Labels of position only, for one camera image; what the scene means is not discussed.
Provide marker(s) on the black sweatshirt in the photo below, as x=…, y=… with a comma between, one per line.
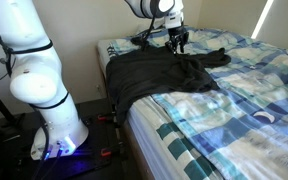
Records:
x=150, y=73

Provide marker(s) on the wooden bed frame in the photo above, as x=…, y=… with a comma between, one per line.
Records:
x=135, y=150

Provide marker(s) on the blue patchwork quilt bed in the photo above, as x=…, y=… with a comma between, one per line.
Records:
x=244, y=110

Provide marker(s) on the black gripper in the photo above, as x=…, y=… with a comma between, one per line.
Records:
x=177, y=32

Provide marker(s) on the black mounting base plate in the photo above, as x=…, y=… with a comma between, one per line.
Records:
x=94, y=146

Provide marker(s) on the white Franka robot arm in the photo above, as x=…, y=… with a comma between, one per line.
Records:
x=34, y=66

